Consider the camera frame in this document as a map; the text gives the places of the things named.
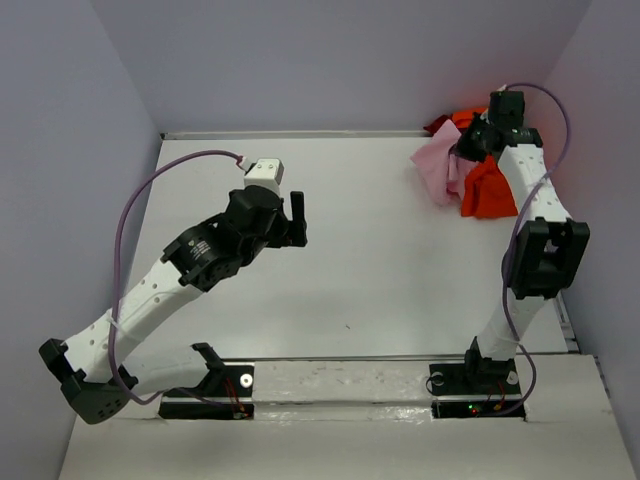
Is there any pink t shirt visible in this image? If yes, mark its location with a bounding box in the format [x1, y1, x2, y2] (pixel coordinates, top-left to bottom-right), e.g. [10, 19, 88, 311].
[410, 120, 477, 206]

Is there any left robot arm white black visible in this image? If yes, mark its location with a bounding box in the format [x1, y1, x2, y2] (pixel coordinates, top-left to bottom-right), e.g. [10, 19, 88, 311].
[39, 186, 307, 425]

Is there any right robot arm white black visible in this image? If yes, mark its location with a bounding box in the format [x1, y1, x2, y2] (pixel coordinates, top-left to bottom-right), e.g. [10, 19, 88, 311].
[453, 84, 590, 392]

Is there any dark red t shirt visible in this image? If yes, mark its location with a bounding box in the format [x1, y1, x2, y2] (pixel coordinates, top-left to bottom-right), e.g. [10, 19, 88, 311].
[423, 114, 451, 136]

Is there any orange t shirt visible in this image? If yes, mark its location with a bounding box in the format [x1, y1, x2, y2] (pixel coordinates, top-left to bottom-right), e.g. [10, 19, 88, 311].
[447, 105, 519, 220]

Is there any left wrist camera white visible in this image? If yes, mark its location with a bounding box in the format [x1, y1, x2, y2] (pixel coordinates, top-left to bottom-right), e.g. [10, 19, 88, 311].
[243, 158, 285, 195]

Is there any metal rail table back edge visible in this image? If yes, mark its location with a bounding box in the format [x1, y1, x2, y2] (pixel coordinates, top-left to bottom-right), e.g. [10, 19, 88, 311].
[160, 130, 428, 141]

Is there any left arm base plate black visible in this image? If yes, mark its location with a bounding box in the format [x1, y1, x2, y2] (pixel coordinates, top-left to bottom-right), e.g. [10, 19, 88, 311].
[158, 362, 255, 421]

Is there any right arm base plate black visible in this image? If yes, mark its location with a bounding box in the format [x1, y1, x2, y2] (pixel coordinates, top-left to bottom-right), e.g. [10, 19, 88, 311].
[425, 360, 526, 420]

